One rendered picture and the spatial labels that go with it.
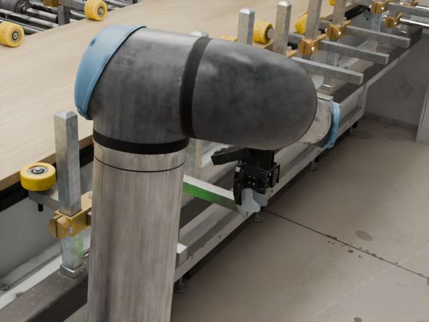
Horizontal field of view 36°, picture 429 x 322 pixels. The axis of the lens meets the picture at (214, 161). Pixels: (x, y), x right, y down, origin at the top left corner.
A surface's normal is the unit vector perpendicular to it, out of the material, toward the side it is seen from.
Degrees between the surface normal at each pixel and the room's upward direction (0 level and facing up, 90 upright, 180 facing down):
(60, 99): 0
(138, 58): 47
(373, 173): 0
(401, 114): 90
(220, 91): 70
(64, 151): 90
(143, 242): 83
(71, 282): 0
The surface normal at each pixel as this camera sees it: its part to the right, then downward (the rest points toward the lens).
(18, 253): 0.85, 0.30
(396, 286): 0.06, -0.88
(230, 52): 0.20, -0.60
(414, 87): -0.53, 0.37
